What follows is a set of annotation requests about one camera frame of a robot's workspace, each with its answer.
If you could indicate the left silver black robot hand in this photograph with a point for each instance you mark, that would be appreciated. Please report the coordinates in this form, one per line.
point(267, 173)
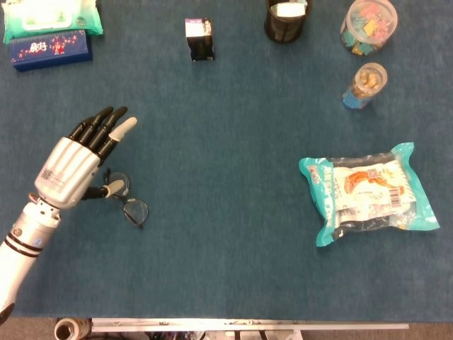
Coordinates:
point(63, 170)

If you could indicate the black wire-frame eyeglasses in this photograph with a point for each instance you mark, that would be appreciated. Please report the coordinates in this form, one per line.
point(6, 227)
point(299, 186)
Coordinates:
point(136, 210)

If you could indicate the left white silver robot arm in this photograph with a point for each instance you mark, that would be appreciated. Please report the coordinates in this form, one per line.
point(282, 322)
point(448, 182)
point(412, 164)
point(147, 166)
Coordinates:
point(24, 233)

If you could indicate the dark blue printed box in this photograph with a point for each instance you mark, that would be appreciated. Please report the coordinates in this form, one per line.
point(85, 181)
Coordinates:
point(49, 58)

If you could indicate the green wet wipes pack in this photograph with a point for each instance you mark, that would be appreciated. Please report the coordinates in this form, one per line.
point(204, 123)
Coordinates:
point(46, 17)

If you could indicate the brown tape roll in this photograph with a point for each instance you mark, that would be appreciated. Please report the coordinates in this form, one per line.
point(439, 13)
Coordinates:
point(83, 326)

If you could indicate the black carton with purple top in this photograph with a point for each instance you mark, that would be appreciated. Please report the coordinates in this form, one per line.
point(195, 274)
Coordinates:
point(201, 46)

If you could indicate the black mesh pen holder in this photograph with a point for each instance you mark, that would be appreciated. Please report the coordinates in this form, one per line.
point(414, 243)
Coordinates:
point(283, 30)

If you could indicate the white note pad block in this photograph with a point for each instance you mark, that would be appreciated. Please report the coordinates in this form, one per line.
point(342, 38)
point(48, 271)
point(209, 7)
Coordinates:
point(290, 8)

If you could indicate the teal clear snack bag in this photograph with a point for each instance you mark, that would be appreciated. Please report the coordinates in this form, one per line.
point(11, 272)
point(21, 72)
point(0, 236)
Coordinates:
point(371, 198)

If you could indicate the slim clear jar blue label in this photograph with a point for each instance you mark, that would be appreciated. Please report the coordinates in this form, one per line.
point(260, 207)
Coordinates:
point(364, 85)

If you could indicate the wide clear jar of clips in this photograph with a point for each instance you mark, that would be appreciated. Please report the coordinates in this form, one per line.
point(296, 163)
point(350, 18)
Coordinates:
point(368, 25)

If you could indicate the aluminium table edge rail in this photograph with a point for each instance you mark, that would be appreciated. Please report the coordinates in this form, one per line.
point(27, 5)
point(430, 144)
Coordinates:
point(247, 324)

